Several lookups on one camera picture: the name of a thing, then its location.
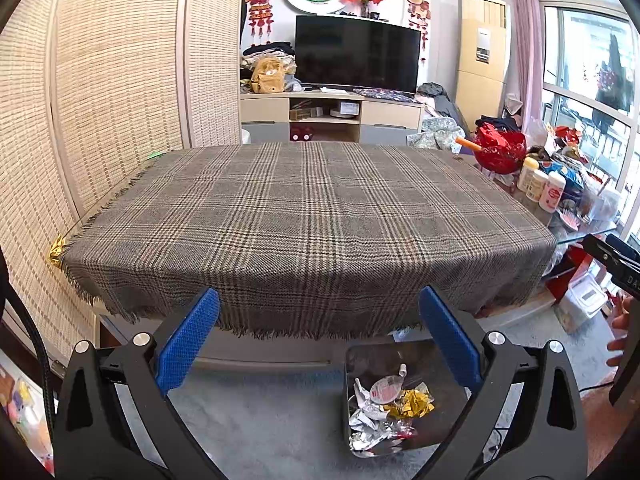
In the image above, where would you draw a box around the yellow snack bag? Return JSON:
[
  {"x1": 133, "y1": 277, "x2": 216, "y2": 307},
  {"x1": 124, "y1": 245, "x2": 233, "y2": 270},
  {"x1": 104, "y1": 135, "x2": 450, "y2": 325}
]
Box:
[{"x1": 383, "y1": 382, "x2": 435, "y2": 419}]

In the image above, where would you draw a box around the pink round lid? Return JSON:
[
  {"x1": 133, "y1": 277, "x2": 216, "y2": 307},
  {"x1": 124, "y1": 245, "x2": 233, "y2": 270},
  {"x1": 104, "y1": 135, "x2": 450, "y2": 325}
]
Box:
[{"x1": 370, "y1": 363, "x2": 408, "y2": 405}]

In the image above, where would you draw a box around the white paper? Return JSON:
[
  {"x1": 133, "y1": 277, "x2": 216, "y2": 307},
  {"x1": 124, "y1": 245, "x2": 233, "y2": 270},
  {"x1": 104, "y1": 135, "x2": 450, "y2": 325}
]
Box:
[{"x1": 354, "y1": 378, "x2": 387, "y2": 420}]

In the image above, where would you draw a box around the white green snack wrapper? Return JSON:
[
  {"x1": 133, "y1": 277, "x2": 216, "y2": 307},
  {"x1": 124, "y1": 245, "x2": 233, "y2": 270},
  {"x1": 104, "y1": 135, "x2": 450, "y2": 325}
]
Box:
[{"x1": 348, "y1": 410, "x2": 418, "y2": 454}]

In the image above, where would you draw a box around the black trash bin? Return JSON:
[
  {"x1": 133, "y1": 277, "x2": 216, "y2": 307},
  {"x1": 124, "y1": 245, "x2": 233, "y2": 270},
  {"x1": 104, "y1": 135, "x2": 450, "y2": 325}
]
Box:
[{"x1": 344, "y1": 340, "x2": 468, "y2": 458}]

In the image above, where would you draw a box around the person's right hand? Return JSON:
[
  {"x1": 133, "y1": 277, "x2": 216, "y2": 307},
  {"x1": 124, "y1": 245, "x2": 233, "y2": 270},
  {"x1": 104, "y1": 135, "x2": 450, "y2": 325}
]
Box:
[{"x1": 606, "y1": 295, "x2": 636, "y2": 367}]

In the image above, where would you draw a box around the white bottle pink label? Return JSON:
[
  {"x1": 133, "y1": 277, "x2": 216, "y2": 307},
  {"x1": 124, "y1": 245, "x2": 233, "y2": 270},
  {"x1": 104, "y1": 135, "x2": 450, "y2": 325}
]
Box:
[{"x1": 538, "y1": 171, "x2": 566, "y2": 214}]

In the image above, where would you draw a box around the yellow cap white bottle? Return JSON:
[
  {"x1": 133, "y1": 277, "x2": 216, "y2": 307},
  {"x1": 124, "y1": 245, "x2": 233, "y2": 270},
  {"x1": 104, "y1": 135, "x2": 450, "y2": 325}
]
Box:
[{"x1": 516, "y1": 156, "x2": 539, "y2": 193}]

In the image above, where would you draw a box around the pink fluffy rug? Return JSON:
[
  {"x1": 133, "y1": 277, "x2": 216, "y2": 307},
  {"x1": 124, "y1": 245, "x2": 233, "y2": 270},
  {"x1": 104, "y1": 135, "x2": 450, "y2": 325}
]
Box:
[{"x1": 582, "y1": 385, "x2": 636, "y2": 474}]

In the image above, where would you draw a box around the red basket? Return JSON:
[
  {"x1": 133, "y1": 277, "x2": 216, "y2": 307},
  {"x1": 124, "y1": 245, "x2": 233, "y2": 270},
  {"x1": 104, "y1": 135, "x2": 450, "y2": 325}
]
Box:
[{"x1": 475, "y1": 122, "x2": 527, "y2": 174}]

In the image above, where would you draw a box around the grey plaid tablecloth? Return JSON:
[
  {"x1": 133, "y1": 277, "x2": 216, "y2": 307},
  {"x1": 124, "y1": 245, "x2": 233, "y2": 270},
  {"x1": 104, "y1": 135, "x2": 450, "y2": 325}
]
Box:
[{"x1": 62, "y1": 142, "x2": 556, "y2": 339}]

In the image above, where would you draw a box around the orange stick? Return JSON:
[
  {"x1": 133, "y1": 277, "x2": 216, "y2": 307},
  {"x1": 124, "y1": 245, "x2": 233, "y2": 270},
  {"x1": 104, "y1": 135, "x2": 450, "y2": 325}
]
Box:
[{"x1": 456, "y1": 136, "x2": 483, "y2": 153}]

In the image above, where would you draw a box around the floral cloth bundle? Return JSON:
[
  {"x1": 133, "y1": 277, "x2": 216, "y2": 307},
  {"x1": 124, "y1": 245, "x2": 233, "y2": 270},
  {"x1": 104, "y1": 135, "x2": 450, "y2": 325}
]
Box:
[{"x1": 407, "y1": 117, "x2": 465, "y2": 154}]

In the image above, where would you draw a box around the pink curtain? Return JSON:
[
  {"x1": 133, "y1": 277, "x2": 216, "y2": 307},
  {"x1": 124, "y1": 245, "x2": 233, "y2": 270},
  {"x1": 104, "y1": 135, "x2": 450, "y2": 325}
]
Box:
[{"x1": 512, "y1": 0, "x2": 544, "y2": 129}]

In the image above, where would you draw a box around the red toy car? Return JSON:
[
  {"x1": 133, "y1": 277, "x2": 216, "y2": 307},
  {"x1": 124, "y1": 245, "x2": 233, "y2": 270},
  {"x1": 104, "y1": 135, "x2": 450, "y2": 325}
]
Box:
[{"x1": 290, "y1": 124, "x2": 314, "y2": 142}]

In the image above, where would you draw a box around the beige TV cabinet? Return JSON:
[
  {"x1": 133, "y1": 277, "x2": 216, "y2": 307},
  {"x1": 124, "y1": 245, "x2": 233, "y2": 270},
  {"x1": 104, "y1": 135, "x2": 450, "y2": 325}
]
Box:
[{"x1": 240, "y1": 89, "x2": 423, "y2": 146}]

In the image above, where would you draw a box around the tall beige air conditioner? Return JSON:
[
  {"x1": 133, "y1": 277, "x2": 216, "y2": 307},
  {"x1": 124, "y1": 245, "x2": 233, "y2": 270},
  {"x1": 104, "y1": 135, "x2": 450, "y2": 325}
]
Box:
[{"x1": 456, "y1": 0, "x2": 512, "y2": 131}]

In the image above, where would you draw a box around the yellow backpack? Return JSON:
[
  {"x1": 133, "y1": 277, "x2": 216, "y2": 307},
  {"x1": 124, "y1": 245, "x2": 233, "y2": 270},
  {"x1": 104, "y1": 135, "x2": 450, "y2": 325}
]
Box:
[{"x1": 250, "y1": 58, "x2": 286, "y2": 93}]

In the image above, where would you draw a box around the woven bamboo screen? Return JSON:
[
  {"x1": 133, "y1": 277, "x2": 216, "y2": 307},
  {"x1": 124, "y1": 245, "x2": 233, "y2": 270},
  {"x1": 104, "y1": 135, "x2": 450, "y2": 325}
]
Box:
[{"x1": 1, "y1": 0, "x2": 241, "y2": 361}]

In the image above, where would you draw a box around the black television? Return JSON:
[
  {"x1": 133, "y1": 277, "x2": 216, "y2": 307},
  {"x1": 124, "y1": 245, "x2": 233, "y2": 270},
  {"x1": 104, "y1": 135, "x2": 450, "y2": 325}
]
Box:
[{"x1": 294, "y1": 15, "x2": 421, "y2": 92}]

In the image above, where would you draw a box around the red hanging ornament right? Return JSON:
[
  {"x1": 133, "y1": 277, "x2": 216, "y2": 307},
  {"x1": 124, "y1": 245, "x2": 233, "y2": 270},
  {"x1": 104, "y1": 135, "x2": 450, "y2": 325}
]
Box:
[{"x1": 406, "y1": 0, "x2": 431, "y2": 50}]

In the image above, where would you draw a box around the red hanging ornament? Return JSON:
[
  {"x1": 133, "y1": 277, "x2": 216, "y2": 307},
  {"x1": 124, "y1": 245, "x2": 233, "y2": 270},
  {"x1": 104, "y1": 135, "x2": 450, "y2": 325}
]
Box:
[
  {"x1": 406, "y1": 0, "x2": 431, "y2": 50},
  {"x1": 245, "y1": 0, "x2": 273, "y2": 41}
]

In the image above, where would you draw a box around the red hanging ornament left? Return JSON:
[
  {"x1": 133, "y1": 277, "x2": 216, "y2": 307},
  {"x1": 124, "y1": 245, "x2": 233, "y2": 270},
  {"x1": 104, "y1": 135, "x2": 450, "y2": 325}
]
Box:
[{"x1": 245, "y1": 0, "x2": 273, "y2": 41}]

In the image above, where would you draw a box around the black cable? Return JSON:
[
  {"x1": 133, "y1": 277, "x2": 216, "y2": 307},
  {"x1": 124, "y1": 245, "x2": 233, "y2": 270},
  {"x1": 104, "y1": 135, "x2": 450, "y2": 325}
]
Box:
[{"x1": 0, "y1": 249, "x2": 57, "y2": 436}]

